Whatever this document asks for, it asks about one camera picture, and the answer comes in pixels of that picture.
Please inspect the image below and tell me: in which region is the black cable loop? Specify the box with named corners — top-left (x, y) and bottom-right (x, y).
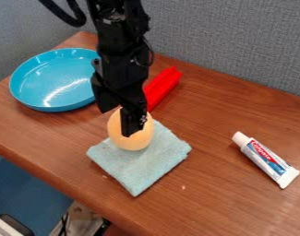
top-left (39, 0), bottom-right (87, 28)

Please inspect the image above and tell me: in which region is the yellow orange ball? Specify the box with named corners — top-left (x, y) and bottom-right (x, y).
top-left (107, 110), bottom-right (154, 151)

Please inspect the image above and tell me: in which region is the white toothpaste tube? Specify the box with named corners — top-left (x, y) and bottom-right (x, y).
top-left (231, 132), bottom-right (300, 189)

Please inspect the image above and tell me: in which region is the blue plate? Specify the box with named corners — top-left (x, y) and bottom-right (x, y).
top-left (8, 48), bottom-right (99, 112)

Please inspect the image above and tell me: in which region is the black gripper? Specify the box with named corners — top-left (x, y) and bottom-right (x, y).
top-left (91, 47), bottom-right (151, 137)

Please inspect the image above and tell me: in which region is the grey object under table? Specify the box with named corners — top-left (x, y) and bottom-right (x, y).
top-left (49, 202), bottom-right (111, 236)

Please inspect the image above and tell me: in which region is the light blue folded cloth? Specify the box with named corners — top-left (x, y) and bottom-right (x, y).
top-left (87, 121), bottom-right (191, 197)

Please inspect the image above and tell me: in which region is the red rectangular block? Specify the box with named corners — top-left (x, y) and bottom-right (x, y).
top-left (143, 66), bottom-right (182, 112)

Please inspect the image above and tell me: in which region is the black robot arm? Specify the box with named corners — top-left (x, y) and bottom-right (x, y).
top-left (87, 0), bottom-right (154, 137)

